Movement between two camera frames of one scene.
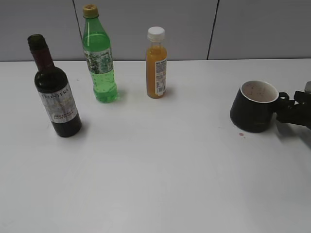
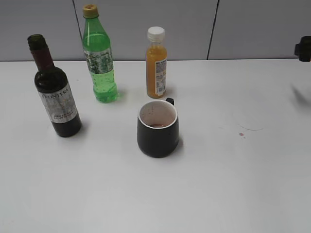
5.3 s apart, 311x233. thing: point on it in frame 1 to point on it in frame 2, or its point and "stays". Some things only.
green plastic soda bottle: x=96 y=45 stays
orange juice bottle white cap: x=156 y=63 stays
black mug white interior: x=254 y=106 to x=157 y=128
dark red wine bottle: x=54 y=90 stays
